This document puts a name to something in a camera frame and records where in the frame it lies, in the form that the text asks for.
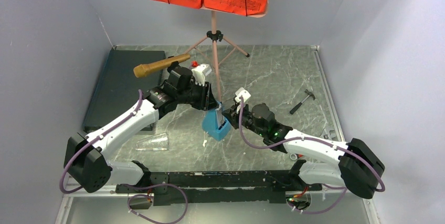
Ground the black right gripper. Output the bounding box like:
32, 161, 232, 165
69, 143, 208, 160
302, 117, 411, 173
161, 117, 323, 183
221, 101, 266, 138

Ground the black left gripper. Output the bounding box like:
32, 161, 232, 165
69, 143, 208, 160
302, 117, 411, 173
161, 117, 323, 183
177, 79, 219, 111

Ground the blue metronome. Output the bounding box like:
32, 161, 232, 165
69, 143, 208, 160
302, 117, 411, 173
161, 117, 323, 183
202, 102, 231, 142

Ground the clear plastic metronome cover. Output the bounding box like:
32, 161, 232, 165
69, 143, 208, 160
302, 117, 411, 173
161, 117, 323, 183
135, 133, 169, 151

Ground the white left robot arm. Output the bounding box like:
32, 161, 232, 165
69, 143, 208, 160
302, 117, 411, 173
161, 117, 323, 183
59, 63, 219, 194

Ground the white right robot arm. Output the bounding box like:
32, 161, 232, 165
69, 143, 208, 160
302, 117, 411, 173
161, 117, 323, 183
222, 103, 386, 199

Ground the pink music stand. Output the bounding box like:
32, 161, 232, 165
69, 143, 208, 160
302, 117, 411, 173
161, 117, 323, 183
184, 5, 250, 101

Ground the black microphone stand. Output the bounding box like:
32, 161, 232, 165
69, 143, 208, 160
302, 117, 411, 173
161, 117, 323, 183
167, 57, 179, 73

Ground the small black hammer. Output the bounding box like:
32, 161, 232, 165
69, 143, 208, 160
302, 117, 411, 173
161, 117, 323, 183
289, 89, 315, 114

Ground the red adjustable wrench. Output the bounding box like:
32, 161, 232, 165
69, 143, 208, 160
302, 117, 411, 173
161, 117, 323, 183
289, 153, 303, 161

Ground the gold microphone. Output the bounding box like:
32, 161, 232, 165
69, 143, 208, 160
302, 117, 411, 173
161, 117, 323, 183
133, 54, 191, 78

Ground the dark blue audio receiver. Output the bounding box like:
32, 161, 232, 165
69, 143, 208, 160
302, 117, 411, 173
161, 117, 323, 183
82, 49, 166, 133

